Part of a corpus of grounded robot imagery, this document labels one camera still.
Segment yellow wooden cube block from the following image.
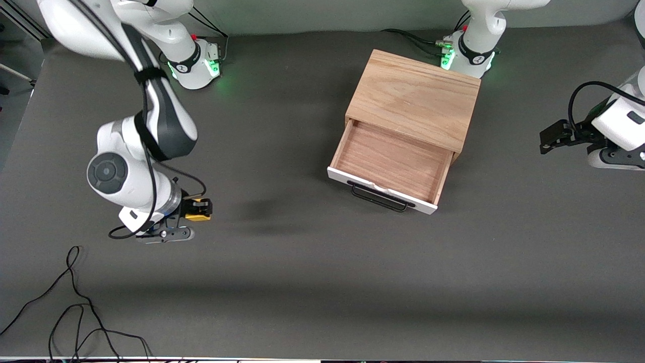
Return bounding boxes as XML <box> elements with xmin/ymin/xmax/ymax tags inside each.
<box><xmin>184</xmin><ymin>200</ymin><xmax>213</xmax><ymax>223</ymax></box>

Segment white-fronted drawer with black handle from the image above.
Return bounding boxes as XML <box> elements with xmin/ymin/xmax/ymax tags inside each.
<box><xmin>328</xmin><ymin>118</ymin><xmax>454</xmax><ymax>215</ymax></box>

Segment light wooden drawer cabinet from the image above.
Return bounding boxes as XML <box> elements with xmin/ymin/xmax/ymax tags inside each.
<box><xmin>345</xmin><ymin>49</ymin><xmax>482</xmax><ymax>164</ymax></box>

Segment black left arm wrist cable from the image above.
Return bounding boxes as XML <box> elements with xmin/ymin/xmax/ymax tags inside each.
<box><xmin>568</xmin><ymin>80</ymin><xmax>645</xmax><ymax>133</ymax></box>

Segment thin black loose cable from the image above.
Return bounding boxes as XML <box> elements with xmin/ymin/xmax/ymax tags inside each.
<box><xmin>0</xmin><ymin>246</ymin><xmax>153</xmax><ymax>361</ymax></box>

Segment black right arm base cables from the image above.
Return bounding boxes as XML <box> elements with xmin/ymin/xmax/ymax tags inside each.
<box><xmin>189</xmin><ymin>5</ymin><xmax>230</xmax><ymax>65</ymax></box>

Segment black arm base cables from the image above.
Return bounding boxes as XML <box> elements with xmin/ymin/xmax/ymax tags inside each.
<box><xmin>380</xmin><ymin>10</ymin><xmax>472</xmax><ymax>57</ymax></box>
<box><xmin>189</xmin><ymin>5</ymin><xmax>230</xmax><ymax>65</ymax></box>

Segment black left arm base cables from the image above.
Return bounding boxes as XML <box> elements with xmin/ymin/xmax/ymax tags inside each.
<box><xmin>380</xmin><ymin>10</ymin><xmax>472</xmax><ymax>57</ymax></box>

